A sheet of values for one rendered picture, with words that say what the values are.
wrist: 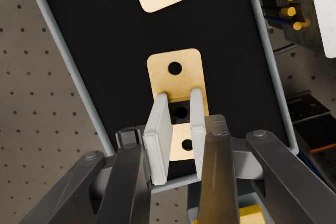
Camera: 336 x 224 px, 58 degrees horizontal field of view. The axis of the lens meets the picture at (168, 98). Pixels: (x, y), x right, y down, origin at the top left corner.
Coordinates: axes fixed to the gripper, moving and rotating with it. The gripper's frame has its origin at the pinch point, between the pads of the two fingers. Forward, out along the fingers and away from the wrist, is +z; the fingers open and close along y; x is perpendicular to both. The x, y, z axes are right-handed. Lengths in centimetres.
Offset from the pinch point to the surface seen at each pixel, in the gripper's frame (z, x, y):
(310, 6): 10.1, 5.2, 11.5
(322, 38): 9.0, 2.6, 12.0
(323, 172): 20.6, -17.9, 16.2
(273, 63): 3.4, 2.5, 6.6
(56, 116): 50, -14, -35
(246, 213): 4.3, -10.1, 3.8
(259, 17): 3.4, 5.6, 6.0
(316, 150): 25.7, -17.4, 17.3
